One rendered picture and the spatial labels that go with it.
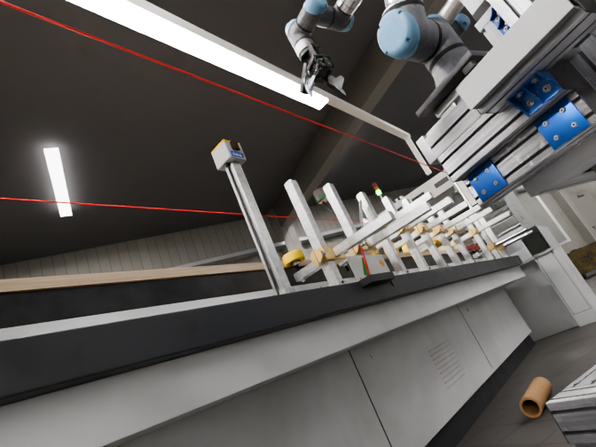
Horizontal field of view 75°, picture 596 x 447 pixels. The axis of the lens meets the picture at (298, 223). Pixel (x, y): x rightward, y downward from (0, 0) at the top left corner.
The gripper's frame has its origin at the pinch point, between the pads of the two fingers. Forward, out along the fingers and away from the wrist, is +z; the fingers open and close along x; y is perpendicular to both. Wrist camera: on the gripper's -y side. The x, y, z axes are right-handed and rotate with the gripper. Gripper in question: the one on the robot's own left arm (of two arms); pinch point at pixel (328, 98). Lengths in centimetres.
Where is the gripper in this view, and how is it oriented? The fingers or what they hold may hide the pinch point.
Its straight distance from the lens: 146.1
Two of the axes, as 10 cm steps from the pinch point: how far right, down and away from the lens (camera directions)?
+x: 8.5, -1.8, 4.9
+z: 3.8, 8.5, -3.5
